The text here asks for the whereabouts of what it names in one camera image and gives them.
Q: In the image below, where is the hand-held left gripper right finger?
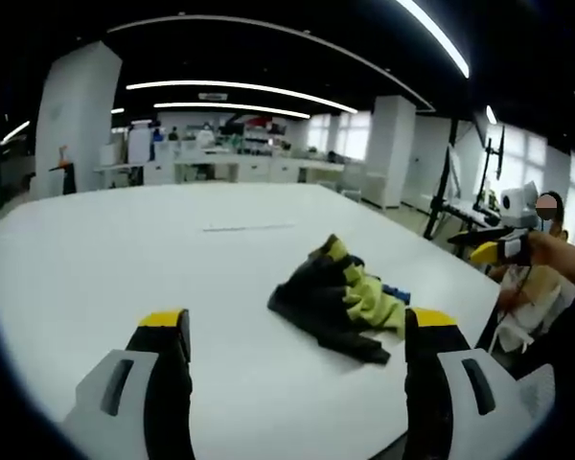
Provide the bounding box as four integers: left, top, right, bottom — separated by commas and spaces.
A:
403, 306, 524, 460

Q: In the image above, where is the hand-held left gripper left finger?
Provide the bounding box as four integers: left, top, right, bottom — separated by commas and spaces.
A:
61, 309, 196, 460

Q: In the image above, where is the black and yellow-green garment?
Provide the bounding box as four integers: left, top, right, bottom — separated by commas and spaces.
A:
266, 233, 412, 368

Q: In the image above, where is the person's right hand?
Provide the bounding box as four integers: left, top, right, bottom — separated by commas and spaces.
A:
520, 228, 560, 267

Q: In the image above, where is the desk with equipment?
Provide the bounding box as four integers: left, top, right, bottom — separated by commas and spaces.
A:
430, 196, 503, 230

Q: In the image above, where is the grey chair back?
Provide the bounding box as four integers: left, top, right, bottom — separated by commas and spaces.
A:
519, 362, 557, 427

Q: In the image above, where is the bright ceiling light strip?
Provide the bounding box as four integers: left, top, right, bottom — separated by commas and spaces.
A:
395, 0, 472, 80

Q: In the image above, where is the long white workbench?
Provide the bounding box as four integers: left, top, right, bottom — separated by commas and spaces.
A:
93, 151, 347, 187

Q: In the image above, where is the long ceiling light strip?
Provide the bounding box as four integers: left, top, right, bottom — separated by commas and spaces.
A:
126, 80, 360, 115

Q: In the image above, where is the short ceiling light strip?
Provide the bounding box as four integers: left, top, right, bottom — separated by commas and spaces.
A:
152, 101, 312, 120

